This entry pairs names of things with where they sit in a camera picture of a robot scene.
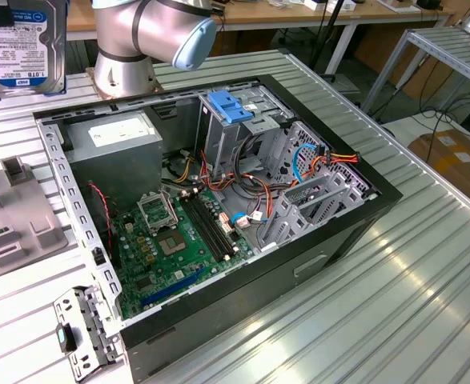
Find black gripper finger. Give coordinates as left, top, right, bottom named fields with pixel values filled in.
left=0, top=0, right=16, bottom=28

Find hard disk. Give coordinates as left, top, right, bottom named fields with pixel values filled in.
left=0, top=0, right=68, bottom=101

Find orange power wire black connectors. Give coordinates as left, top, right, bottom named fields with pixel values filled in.
left=298, top=144, right=363, bottom=186

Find grey metal disk bay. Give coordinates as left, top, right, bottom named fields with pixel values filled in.
left=257, top=119, right=380, bottom=254

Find grey power supply unit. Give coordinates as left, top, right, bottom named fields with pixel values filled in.
left=63, top=110, right=166, bottom=203

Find grey parts rack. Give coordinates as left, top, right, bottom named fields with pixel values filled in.
left=0, top=156, right=70, bottom=286

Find metal socket cover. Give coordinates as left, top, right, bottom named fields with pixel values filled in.
left=135, top=189, right=180, bottom=238

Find blue plastic drive latch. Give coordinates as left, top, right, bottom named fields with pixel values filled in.
left=207, top=90, right=255, bottom=125

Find grey metal drive cage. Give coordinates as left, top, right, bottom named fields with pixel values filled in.
left=195, top=85, right=296, bottom=182

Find wooden desk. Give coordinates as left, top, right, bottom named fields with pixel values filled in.
left=65, top=0, right=456, bottom=77

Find CPU socket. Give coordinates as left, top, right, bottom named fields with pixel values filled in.
left=155, top=227, right=188, bottom=258

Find black RAM slot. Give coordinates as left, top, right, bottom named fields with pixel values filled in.
left=191, top=190, right=235, bottom=259
left=195, top=189, right=239, bottom=256
left=179, top=192, right=225, bottom=264
left=185, top=191, right=230, bottom=262

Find green motherboard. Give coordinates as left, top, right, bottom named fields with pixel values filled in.
left=109, top=184, right=256, bottom=321

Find blue expansion slot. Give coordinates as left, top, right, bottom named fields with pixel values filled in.
left=139, top=266, right=207, bottom=309

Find black tripod stand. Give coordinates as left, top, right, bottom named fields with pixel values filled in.
left=276, top=0, right=346, bottom=83

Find black open PC case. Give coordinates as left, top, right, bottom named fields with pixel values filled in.
left=32, top=74, right=404, bottom=384

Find metal slat side table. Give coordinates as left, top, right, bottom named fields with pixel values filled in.
left=360, top=26, right=470, bottom=117

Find cardboard box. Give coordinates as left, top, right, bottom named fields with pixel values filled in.
left=408, top=127, right=470, bottom=209

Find red black twisted wire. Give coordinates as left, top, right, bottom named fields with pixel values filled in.
left=86, top=180, right=114, bottom=257

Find yellow black wire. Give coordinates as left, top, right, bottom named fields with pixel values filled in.
left=163, top=148, right=199, bottom=186

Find orange red wire bundle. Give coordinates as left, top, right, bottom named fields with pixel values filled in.
left=197, top=150, right=279, bottom=226

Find black cable bundle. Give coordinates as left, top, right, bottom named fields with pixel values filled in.
left=234, top=133, right=270, bottom=189

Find blue wire white tag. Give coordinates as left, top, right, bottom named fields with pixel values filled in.
left=231, top=210, right=267, bottom=230

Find metal card retainer bracket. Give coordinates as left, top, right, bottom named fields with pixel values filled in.
left=53, top=283, right=124, bottom=382

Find blue data wire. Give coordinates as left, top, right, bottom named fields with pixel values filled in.
left=291, top=142, right=324, bottom=186

